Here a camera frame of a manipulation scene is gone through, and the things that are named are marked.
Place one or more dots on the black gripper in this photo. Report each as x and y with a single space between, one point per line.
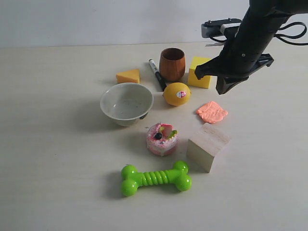
240 57

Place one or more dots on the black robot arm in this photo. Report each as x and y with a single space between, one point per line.
265 18

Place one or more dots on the yellow foam cube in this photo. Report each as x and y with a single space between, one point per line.
192 78

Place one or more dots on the yellow lemon with sticker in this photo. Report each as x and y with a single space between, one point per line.
177 94

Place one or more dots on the brown wooden cup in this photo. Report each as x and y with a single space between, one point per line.
172 64

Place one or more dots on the black marker pen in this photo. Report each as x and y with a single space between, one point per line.
157 74

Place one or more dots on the light wooden block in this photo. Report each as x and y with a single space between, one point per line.
205 144

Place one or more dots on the pink toy cake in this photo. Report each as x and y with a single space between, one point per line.
162 139

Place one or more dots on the yellow cheese wedge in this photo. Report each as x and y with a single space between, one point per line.
130 76

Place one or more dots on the grey ceramic bowl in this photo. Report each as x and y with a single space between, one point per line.
127 103

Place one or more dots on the green bone dog toy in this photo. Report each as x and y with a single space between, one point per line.
133 179

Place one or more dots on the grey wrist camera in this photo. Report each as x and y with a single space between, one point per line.
215 28

